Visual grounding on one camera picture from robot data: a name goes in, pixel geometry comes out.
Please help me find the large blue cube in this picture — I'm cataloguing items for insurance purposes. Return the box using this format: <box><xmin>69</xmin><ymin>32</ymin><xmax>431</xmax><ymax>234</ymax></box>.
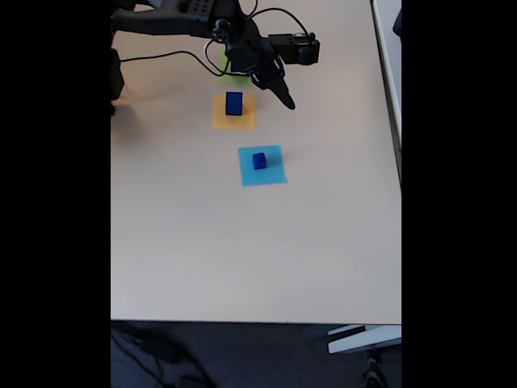
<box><xmin>225</xmin><ymin>91</ymin><xmax>244</xmax><ymax>117</ymax></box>

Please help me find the green paper square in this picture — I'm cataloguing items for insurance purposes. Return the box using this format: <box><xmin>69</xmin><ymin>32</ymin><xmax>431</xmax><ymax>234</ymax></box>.
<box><xmin>218</xmin><ymin>51</ymin><xmax>251</xmax><ymax>86</ymax></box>

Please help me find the orange paper square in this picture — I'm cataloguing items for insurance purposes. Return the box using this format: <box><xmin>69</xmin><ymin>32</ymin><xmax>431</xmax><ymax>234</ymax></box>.
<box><xmin>212</xmin><ymin>92</ymin><xmax>257</xmax><ymax>131</ymax></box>

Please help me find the light blue paper square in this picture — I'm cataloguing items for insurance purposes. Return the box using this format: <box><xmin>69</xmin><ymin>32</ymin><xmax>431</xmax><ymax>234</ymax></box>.
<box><xmin>237</xmin><ymin>144</ymin><xmax>288</xmax><ymax>188</ymax></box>

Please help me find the white side desk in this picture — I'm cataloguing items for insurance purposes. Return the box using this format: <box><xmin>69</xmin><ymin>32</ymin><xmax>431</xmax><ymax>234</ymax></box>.
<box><xmin>370</xmin><ymin>0</ymin><xmax>402</xmax><ymax>187</ymax></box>

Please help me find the white table foot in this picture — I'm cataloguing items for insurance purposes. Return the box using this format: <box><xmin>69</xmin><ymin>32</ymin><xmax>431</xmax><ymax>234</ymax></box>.
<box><xmin>326</xmin><ymin>323</ymin><xmax>402</xmax><ymax>356</ymax></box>

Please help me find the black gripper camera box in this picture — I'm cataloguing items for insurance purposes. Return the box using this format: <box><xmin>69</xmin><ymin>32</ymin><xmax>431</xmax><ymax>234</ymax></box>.
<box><xmin>267</xmin><ymin>32</ymin><xmax>322</xmax><ymax>66</ymax></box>

